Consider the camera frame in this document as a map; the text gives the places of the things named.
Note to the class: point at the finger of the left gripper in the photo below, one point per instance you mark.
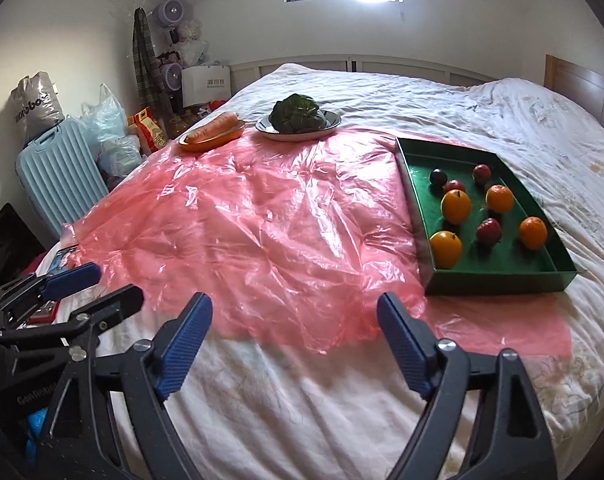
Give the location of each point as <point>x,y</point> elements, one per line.
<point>57,284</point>
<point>100,314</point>

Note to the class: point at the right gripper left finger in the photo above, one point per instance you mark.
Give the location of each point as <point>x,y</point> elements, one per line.
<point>148,373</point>

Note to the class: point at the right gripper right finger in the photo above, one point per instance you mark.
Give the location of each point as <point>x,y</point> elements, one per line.
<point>509,437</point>

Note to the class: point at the red apple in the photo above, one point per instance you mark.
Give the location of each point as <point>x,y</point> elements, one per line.
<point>489,232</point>
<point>481,174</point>

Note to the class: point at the large orange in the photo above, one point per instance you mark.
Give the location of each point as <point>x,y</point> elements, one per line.
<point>533,233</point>
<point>456,207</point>

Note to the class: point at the small back orange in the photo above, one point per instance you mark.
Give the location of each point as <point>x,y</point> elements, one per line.
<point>499,199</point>

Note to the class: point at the large front orange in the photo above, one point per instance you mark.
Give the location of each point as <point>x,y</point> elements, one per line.
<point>456,207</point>

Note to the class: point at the small red fruit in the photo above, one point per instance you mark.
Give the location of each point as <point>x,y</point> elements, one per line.
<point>454,185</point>

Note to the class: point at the dark purple plum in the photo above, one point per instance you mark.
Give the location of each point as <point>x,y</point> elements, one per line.
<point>438,178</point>

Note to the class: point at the blue gloved left hand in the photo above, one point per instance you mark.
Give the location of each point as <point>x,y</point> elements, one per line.
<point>34,426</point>

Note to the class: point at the black laptop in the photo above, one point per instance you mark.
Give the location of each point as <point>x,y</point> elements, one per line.
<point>19,247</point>

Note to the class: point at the light blue suitcase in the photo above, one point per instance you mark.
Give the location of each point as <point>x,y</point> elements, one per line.
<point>59,175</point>

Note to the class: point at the clear blue plastic bags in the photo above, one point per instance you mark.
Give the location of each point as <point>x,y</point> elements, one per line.
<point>115,150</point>

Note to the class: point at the pink plastic sheet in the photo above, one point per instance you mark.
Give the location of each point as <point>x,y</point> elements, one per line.
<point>294,243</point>

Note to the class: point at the grey printed sack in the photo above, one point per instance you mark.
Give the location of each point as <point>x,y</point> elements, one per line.
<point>35,106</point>

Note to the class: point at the green cardboard tray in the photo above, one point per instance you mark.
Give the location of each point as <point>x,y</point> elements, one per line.
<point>508,268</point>

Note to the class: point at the orange plate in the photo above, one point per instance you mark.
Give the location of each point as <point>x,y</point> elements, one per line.
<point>205,145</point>

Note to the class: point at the yellow red rice bag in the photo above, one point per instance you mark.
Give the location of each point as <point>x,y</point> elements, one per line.
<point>151,136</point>

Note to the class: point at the yellow oil bottle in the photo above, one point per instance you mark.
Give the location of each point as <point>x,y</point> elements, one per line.
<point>176,126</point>

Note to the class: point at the plaid hanging scarf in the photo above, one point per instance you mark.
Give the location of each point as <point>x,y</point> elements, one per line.
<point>150,87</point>

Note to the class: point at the large carrot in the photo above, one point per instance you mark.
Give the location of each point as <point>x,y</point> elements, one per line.
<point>215,127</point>

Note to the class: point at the white dark-rimmed plate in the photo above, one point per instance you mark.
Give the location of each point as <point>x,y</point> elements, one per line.
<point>311,130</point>

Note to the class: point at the lower purple fan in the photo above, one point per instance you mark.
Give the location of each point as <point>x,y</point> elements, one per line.
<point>171,76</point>

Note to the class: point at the purple fan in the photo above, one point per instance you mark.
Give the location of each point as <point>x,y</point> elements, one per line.
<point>169,13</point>
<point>171,76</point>

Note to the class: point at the white cardboard box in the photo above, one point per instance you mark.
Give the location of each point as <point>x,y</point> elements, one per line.
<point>204,84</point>

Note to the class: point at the green leafy vegetable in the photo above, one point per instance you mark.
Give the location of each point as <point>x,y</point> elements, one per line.
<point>294,110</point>

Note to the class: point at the upper purple fan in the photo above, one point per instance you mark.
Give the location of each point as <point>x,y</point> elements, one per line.
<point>169,13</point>

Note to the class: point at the wooden headboard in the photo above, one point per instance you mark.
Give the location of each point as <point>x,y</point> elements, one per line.
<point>582,86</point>

